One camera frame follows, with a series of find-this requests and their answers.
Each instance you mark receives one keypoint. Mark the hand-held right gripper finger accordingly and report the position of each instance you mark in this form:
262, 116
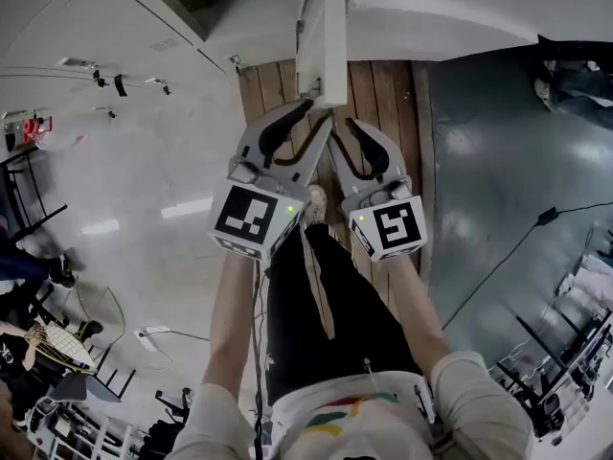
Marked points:
346, 180
395, 161

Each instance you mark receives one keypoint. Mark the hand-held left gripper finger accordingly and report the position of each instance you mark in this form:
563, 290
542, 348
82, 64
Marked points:
251, 142
309, 166

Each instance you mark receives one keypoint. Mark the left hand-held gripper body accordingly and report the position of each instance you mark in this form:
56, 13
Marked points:
244, 218

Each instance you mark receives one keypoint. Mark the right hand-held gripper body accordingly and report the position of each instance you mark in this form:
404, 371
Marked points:
392, 228

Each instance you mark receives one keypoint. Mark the grey metal lockers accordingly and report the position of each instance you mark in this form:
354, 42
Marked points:
96, 31

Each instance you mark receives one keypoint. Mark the person's right forearm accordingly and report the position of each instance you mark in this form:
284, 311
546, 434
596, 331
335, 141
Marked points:
416, 305

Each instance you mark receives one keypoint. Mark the person's left forearm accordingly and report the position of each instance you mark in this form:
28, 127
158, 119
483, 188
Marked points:
230, 319

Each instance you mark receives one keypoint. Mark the person's beige shoe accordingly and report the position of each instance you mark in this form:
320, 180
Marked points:
316, 206

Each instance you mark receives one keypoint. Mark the wooden floor platform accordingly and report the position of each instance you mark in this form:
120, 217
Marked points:
383, 94

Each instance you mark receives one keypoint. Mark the person's black trousers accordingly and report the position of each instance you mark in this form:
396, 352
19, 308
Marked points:
345, 314

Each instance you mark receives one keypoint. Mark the white power strip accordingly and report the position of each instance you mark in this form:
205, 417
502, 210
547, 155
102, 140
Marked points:
151, 338

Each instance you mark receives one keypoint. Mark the person's white printed t-shirt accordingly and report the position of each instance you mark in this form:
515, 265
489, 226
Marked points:
354, 420

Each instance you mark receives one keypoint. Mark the red and white plastic bag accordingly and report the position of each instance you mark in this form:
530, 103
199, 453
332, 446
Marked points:
48, 134

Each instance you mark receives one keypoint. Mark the black metal rack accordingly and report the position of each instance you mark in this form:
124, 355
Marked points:
565, 352

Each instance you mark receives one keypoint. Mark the black office chair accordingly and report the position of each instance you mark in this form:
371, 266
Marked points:
170, 429

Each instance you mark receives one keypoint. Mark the blue chair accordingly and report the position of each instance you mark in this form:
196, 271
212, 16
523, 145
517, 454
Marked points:
91, 381

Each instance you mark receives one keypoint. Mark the yellow grid fan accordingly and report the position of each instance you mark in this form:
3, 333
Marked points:
62, 350

